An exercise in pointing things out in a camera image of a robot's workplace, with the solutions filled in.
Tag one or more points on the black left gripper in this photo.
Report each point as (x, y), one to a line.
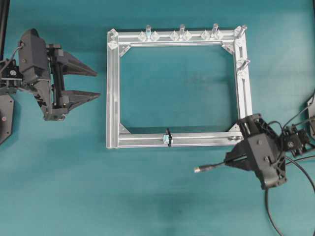
(54, 101)

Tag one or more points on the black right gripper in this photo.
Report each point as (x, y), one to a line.
(260, 151)

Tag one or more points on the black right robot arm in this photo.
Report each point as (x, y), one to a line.
(293, 140)

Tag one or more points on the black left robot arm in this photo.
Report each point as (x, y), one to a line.
(11, 80)

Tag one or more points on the black zip tie loop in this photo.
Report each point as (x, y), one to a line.
(169, 137)

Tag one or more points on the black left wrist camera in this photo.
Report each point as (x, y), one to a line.
(33, 60)

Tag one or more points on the metal post with blue tape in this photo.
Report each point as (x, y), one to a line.
(148, 32)

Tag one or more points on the aluminium extrusion frame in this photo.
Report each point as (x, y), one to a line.
(198, 87)

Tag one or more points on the bare metal post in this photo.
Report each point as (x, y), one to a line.
(181, 31)

